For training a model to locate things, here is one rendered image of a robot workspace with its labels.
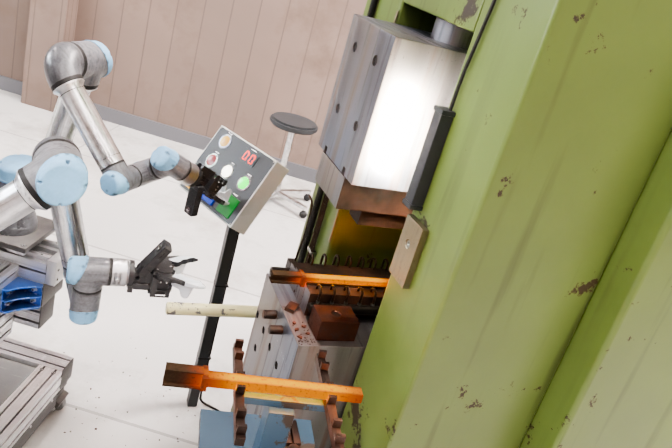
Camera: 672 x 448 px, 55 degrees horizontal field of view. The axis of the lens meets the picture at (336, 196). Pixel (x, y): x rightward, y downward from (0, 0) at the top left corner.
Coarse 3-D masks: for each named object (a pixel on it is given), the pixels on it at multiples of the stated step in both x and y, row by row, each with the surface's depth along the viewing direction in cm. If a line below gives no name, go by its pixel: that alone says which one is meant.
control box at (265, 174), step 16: (224, 128) 242; (208, 144) 243; (240, 144) 235; (224, 160) 235; (240, 160) 232; (256, 160) 227; (272, 160) 224; (240, 176) 228; (256, 176) 225; (272, 176) 225; (240, 192) 226; (256, 192) 223; (272, 192) 228; (208, 208) 230; (240, 208) 223; (256, 208) 226; (240, 224) 224
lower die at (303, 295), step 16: (304, 272) 200; (320, 272) 203; (336, 272) 206; (352, 272) 209; (368, 272) 212; (384, 272) 217; (304, 288) 194; (336, 288) 196; (352, 288) 199; (368, 288) 201; (384, 288) 204; (304, 304) 192; (368, 304) 198
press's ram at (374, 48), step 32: (352, 32) 182; (384, 32) 163; (416, 32) 180; (352, 64) 180; (384, 64) 161; (416, 64) 162; (448, 64) 165; (352, 96) 177; (384, 96) 163; (416, 96) 166; (448, 96) 169; (352, 128) 175; (384, 128) 167; (416, 128) 170; (352, 160) 172; (384, 160) 172; (416, 160) 175
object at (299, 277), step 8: (272, 272) 190; (280, 272) 192; (288, 272) 193; (296, 272) 194; (272, 280) 191; (280, 280) 192; (288, 280) 193; (296, 280) 194; (304, 280) 193; (312, 280) 195; (320, 280) 196; (328, 280) 197; (336, 280) 198; (344, 280) 199; (352, 280) 200; (360, 280) 201; (368, 280) 203; (376, 280) 204; (384, 280) 206
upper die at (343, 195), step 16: (320, 160) 193; (320, 176) 192; (336, 176) 181; (336, 192) 180; (352, 192) 179; (368, 192) 180; (384, 192) 182; (400, 192) 184; (336, 208) 179; (352, 208) 181; (368, 208) 183; (384, 208) 184; (400, 208) 186
